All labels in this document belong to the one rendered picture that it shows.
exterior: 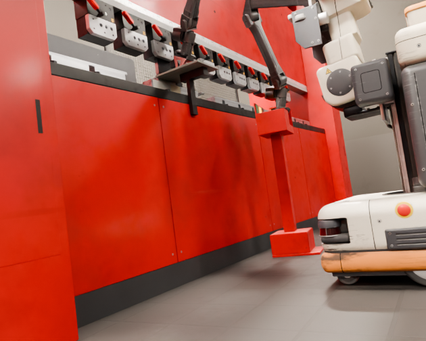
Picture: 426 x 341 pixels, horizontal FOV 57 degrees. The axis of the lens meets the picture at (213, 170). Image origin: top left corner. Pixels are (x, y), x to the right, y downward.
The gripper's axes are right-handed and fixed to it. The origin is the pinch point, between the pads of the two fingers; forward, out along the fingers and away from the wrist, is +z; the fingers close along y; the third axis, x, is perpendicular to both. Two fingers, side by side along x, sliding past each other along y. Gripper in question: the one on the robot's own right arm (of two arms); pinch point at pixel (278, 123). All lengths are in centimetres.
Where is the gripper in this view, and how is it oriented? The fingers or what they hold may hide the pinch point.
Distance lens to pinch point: 229.1
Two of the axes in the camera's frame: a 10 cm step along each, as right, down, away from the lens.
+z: -1.0, 9.9, 0.4
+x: -3.9, 0.0, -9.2
